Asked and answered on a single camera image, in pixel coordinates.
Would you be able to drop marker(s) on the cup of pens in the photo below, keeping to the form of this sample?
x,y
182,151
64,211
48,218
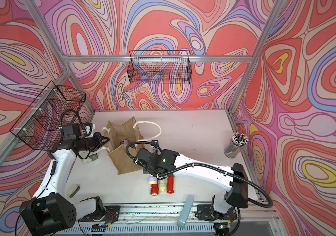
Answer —
x,y
238,141

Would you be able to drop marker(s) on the back wire basket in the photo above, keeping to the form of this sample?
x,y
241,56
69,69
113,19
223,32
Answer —
x,y
159,67

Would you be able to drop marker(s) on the wire basket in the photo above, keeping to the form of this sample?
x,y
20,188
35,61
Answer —
x,y
159,67
39,126

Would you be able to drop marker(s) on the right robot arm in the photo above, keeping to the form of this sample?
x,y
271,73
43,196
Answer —
x,y
236,190

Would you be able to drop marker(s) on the burlap tote bag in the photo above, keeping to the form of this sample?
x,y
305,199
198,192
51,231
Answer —
x,y
117,133

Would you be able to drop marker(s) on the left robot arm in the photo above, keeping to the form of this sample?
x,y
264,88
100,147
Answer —
x,y
50,211

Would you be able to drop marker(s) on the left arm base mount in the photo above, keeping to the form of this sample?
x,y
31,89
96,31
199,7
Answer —
x,y
109,214

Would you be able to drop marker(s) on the small green white device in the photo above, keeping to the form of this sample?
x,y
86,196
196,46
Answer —
x,y
90,159

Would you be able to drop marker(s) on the grey blue bar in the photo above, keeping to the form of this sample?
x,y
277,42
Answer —
x,y
185,212

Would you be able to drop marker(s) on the left wire basket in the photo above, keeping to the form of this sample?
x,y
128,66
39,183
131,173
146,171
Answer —
x,y
39,126

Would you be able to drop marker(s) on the red flashlight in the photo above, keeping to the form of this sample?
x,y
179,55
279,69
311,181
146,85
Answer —
x,y
154,190
170,185

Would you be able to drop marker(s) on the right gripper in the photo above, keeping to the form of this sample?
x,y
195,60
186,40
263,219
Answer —
x,y
148,171

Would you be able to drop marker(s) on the green flashlight bottom row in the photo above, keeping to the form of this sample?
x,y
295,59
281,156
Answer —
x,y
162,186

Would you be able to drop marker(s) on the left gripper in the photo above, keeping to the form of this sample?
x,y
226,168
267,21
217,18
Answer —
x,y
97,137

